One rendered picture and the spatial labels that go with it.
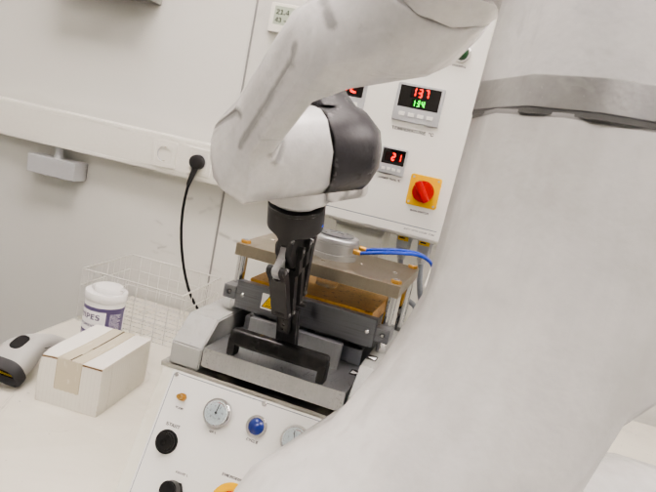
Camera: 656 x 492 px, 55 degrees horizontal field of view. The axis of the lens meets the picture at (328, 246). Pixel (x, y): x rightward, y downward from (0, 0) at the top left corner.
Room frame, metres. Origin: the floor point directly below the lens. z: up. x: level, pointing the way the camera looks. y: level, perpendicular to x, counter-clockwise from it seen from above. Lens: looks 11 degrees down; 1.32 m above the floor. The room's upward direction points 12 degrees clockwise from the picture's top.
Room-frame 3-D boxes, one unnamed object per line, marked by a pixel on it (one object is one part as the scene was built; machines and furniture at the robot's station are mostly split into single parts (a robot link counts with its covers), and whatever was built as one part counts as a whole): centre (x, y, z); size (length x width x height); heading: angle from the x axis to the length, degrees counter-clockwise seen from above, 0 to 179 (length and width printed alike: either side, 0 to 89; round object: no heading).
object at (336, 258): (1.05, -0.04, 1.08); 0.31 x 0.24 x 0.13; 75
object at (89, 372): (1.09, 0.38, 0.80); 0.19 x 0.13 x 0.09; 168
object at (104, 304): (1.27, 0.44, 0.83); 0.09 x 0.09 x 0.15
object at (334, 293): (1.02, -0.02, 1.07); 0.22 x 0.17 x 0.10; 75
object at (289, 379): (0.98, 0.00, 0.97); 0.30 x 0.22 x 0.08; 165
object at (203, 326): (0.99, 0.14, 0.97); 0.25 x 0.05 x 0.07; 165
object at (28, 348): (1.12, 0.51, 0.79); 0.20 x 0.08 x 0.08; 168
